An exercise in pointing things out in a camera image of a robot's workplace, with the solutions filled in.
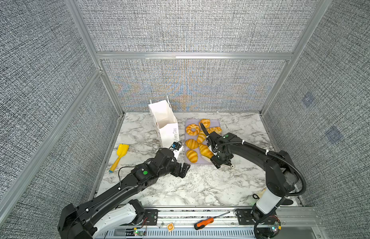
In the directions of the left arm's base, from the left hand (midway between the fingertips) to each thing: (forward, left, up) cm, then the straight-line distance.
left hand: (183, 163), depth 75 cm
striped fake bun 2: (+11, -6, -13) cm, 18 cm away
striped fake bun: (+19, -6, -12) cm, 23 cm away
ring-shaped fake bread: (+31, -6, -14) cm, 34 cm away
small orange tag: (-25, +7, -15) cm, 30 cm away
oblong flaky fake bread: (+29, -26, -11) cm, 41 cm away
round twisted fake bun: (+38, -18, -12) cm, 44 cm away
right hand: (+6, -23, -10) cm, 25 cm away
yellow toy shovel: (+18, +40, -16) cm, 47 cm away
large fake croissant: (+12, -14, -10) cm, 21 cm away
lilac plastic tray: (+16, -10, -15) cm, 24 cm away
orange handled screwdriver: (-24, -8, -14) cm, 29 cm away
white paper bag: (+16, +7, +9) cm, 20 cm away
